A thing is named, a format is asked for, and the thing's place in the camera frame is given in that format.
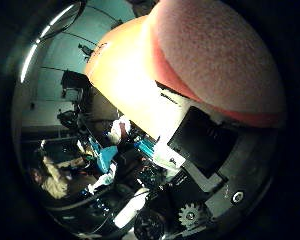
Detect red strawberry plush toy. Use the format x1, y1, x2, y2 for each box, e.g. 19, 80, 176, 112
149, 0, 288, 130

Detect blue plastic object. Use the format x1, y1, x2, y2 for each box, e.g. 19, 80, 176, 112
89, 135, 120, 175

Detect black equipment stand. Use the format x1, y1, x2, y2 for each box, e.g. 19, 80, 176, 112
60, 69, 92, 102

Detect seated person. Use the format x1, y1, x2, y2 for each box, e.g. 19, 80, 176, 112
29, 139, 92, 202

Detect blue metal bracket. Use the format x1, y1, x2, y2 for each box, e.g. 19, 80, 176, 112
135, 137, 157, 159

